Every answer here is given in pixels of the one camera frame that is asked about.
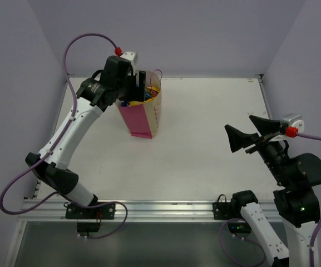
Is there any dark blue snack packet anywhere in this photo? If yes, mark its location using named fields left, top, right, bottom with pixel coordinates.
left=120, top=93, right=153, bottom=107

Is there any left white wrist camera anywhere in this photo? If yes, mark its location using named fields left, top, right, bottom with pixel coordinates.
left=121, top=52, right=138, bottom=72

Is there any black controller box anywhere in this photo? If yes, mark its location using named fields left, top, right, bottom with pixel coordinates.
left=228, top=221, right=251, bottom=235
left=76, top=221, right=101, bottom=236

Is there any left black base bracket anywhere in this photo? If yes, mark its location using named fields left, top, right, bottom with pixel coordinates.
left=64, top=202, right=116, bottom=220

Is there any black base bracket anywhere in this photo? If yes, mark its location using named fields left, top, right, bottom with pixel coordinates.
left=64, top=202, right=116, bottom=220
left=212, top=194, right=235, bottom=220

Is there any left black controller box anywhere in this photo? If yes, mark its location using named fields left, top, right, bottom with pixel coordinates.
left=76, top=221, right=101, bottom=236

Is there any yellow M&M snack packet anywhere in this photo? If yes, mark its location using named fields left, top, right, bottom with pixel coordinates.
left=146, top=86, right=161, bottom=98

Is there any pink beige paper bag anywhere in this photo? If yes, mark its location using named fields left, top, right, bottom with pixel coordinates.
left=116, top=69, right=162, bottom=139

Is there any right black controller box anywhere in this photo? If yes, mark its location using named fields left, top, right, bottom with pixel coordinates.
left=228, top=221, right=251, bottom=235

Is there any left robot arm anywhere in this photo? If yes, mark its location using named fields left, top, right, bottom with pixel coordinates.
left=26, top=52, right=145, bottom=219

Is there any aluminium mounting rail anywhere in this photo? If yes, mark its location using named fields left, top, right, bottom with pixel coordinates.
left=18, top=199, right=286, bottom=223

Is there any right black base bracket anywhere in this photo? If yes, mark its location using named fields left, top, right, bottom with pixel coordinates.
left=212, top=194, right=235, bottom=220

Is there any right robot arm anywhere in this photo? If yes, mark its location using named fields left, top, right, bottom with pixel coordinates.
left=224, top=114, right=321, bottom=266

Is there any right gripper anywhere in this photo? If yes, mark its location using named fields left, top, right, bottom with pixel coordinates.
left=225, top=113, right=292, bottom=186

